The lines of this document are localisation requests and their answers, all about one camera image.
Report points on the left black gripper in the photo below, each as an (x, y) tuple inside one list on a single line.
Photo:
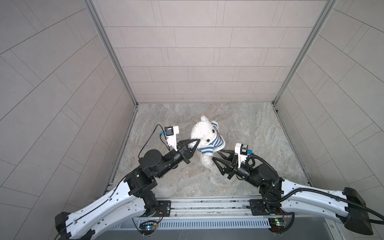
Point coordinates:
[(186, 155)]

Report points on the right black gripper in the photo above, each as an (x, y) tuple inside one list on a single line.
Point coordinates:
[(231, 166)]

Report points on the blue white striped sweater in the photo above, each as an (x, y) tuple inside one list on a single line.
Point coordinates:
[(216, 144)]

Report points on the white teddy bear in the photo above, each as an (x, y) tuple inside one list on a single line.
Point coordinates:
[(203, 130)]

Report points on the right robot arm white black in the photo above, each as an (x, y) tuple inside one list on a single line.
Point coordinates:
[(280, 195)]

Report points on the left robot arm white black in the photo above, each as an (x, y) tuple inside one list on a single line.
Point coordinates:
[(139, 183)]

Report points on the white ventilation grille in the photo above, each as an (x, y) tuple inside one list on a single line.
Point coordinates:
[(204, 224)]

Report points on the right green circuit board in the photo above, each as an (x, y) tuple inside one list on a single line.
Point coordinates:
[(277, 224)]

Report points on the green circuit board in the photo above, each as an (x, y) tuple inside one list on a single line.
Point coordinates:
[(277, 224), (146, 228)]

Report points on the left green circuit board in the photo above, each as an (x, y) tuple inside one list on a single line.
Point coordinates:
[(146, 228)]

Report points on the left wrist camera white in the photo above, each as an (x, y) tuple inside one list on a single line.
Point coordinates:
[(170, 134)]

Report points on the aluminium mounting rail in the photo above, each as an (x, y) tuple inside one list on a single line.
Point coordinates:
[(210, 207)]

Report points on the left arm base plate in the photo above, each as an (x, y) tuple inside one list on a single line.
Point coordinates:
[(163, 210)]

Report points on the left corner aluminium post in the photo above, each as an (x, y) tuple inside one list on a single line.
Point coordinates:
[(90, 7)]

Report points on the corner aluminium post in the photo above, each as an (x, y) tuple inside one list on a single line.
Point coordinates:
[(90, 7), (324, 14)]

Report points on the right corner aluminium post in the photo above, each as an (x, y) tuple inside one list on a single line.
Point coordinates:
[(324, 14)]

